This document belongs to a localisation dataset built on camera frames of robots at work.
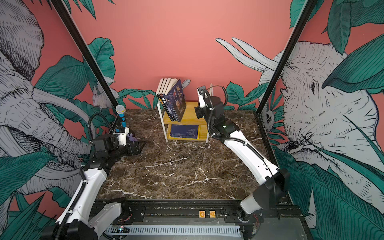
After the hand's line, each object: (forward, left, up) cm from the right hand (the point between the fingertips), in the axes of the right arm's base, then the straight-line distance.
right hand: (197, 96), depth 71 cm
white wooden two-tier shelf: (+3, +5, -19) cm, 20 cm away
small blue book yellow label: (+3, +9, -33) cm, 34 cm away
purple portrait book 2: (+15, +9, -17) cm, 24 cm away
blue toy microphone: (+7, +47, -16) cm, 50 cm away
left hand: (-12, +32, -20) cm, 39 cm away
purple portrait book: (+7, +12, -7) cm, 16 cm away
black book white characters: (+2, +17, -5) cm, 18 cm away
